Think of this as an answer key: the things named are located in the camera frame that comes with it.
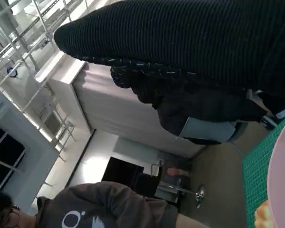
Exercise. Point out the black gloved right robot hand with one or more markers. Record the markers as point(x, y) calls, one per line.
point(180, 35)

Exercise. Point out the round toy bread bun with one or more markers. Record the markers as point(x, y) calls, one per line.
point(263, 216)

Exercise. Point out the tall white cabinet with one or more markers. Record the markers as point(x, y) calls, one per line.
point(109, 107)

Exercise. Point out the green cutting mat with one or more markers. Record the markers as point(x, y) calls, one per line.
point(256, 171)

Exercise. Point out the dark window pane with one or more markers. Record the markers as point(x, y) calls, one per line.
point(4, 154)

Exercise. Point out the white pipe grid frame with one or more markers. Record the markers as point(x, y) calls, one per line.
point(41, 21)

